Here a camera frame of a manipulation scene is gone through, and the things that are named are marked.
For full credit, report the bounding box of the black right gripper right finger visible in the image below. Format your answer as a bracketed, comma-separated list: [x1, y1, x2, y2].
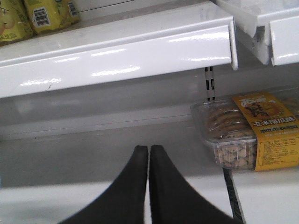
[149, 145, 234, 224]

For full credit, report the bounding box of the yellow pear drink carton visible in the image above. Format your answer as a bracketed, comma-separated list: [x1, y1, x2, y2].
[0, 0, 33, 46]
[24, 0, 80, 35]

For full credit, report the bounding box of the clear cookie box yellow label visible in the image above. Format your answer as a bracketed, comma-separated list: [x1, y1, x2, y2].
[191, 88, 299, 171]

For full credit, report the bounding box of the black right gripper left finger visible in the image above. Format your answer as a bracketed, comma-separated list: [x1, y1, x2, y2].
[61, 145, 149, 224]

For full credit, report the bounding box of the white metal shelving unit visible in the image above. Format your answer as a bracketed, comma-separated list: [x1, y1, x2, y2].
[0, 0, 299, 224]

